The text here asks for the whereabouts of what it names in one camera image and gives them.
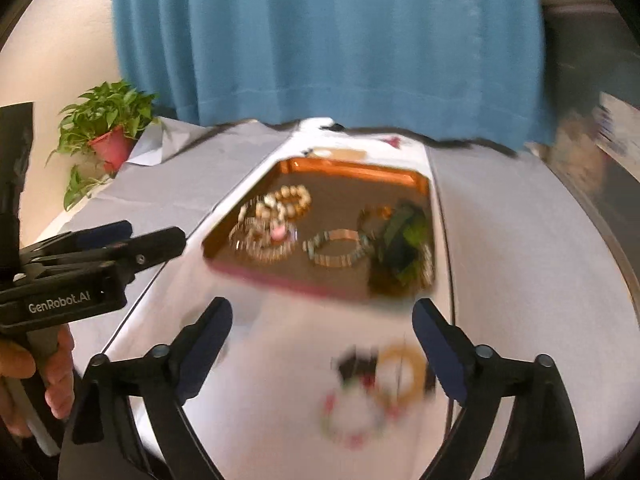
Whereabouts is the silver chain bracelet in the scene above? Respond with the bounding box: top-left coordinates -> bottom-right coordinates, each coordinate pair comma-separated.
303,229 -> 366,267

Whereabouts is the green leafy plant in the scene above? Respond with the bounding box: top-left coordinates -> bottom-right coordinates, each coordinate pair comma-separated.
45,80 -> 161,211

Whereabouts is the amber and dark bracelet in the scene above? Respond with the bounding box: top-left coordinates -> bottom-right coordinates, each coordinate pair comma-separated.
375,342 -> 428,403

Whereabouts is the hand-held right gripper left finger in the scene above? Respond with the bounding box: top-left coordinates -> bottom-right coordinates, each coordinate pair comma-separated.
57,296 -> 234,480

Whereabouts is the white printed table runner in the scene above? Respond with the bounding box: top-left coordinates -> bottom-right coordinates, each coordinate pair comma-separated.
107,117 -> 456,480

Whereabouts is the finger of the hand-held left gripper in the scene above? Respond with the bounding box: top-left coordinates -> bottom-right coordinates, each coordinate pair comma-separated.
20,219 -> 134,262
29,226 -> 187,282

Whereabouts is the clear white bead bracelet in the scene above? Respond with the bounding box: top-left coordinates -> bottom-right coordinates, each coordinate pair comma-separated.
239,199 -> 283,228

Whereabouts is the blue curtain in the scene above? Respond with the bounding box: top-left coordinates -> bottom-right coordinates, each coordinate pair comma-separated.
112,0 -> 556,153

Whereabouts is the grey tablecloth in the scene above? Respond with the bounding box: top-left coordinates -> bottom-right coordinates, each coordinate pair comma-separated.
35,117 -> 626,461

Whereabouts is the green and black watch band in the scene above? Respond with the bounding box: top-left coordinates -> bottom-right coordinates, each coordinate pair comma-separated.
372,201 -> 433,286

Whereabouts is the red and green bead bracelet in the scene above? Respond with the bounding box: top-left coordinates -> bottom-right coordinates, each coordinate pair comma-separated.
320,390 -> 398,448

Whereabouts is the person's left hand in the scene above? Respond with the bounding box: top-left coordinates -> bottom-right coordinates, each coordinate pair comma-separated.
0,325 -> 77,437

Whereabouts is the red flower pot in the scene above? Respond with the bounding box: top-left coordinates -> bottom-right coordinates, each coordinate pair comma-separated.
87,125 -> 135,173

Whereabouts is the large yellow bead bracelet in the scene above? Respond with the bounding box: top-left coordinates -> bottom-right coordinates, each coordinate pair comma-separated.
265,186 -> 312,221

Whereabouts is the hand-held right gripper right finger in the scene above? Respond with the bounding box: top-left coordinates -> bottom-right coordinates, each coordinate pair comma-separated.
411,297 -> 586,480

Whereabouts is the orange metal tray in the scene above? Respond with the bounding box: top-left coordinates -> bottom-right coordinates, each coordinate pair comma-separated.
201,157 -> 436,306

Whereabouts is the crystal bracelet with pink centre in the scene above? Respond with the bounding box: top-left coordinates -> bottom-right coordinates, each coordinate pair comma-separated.
230,220 -> 297,262

